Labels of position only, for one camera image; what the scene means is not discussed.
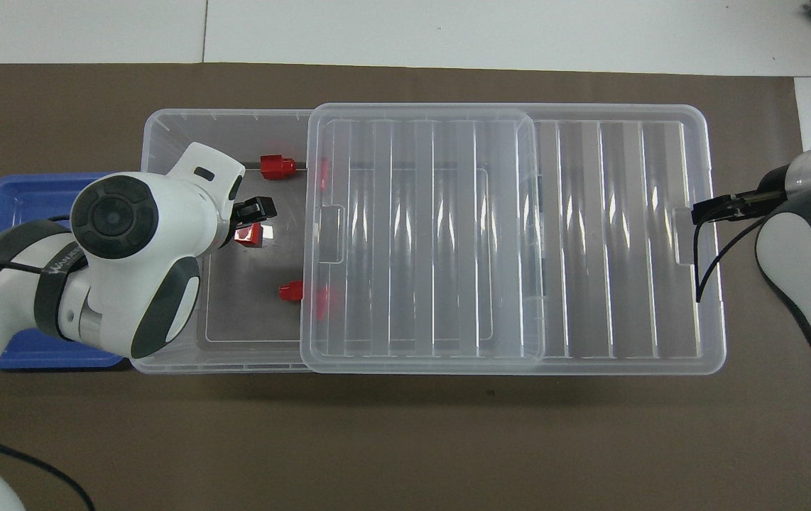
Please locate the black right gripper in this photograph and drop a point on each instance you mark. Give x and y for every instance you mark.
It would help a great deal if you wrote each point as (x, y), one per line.
(778, 186)

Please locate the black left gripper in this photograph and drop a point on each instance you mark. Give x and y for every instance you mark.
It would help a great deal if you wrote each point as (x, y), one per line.
(233, 202)

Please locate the clear ribbed plastic lid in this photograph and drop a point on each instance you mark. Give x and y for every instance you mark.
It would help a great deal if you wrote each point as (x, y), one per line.
(626, 234)

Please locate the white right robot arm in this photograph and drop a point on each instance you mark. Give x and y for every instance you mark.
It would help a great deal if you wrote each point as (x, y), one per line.
(803, 255)

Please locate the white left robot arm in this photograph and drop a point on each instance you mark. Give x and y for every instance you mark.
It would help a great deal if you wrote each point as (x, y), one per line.
(128, 284)

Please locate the clear plastic storage box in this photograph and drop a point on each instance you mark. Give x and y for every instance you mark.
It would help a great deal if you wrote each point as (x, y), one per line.
(249, 312)

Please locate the blue plastic tray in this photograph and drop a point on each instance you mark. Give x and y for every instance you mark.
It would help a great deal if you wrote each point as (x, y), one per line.
(22, 199)

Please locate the brown table mat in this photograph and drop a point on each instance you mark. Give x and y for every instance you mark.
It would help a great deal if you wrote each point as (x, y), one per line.
(405, 440)

